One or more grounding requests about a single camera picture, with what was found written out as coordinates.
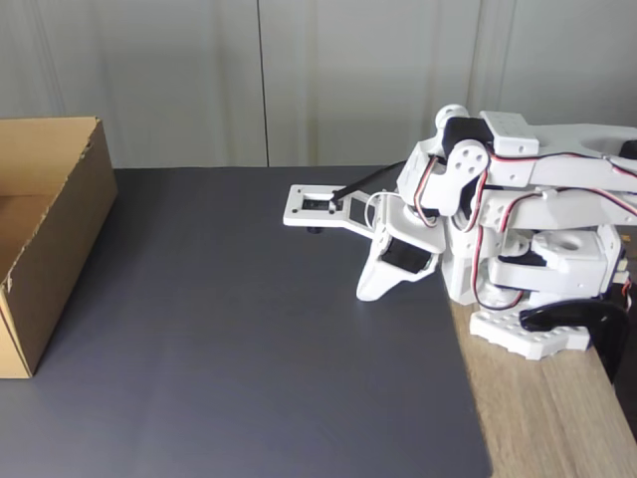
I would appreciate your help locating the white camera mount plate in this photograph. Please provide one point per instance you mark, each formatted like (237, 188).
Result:
(293, 211)

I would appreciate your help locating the dark grey table mat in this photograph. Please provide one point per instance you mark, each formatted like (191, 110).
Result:
(224, 323)

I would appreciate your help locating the brown cardboard box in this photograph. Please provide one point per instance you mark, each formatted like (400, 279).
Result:
(64, 249)

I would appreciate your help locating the black table clamp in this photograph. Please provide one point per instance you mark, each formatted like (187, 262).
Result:
(612, 343)

